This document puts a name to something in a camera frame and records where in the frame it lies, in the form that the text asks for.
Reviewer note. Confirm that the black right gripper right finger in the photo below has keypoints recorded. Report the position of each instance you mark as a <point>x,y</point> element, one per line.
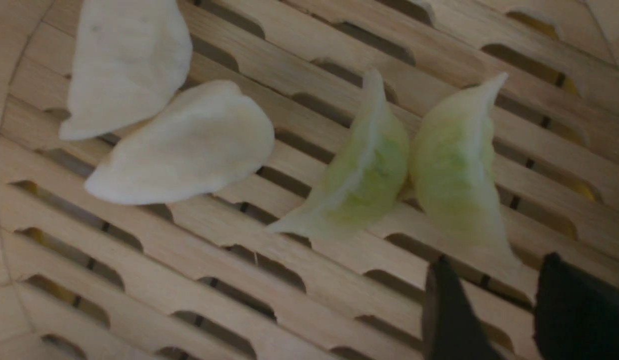
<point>576,316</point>

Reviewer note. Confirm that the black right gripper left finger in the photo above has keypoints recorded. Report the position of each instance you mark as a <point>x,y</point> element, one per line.
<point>449,326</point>

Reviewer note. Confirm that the green-tinted dumpling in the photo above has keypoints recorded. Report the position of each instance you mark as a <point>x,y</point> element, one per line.
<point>451,168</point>
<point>361,184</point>

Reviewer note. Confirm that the white dumpling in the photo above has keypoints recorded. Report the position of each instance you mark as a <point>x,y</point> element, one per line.
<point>130,58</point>
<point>209,137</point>

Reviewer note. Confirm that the bamboo steamer tray yellow rim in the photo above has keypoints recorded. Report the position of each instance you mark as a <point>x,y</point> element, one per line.
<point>83,279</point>

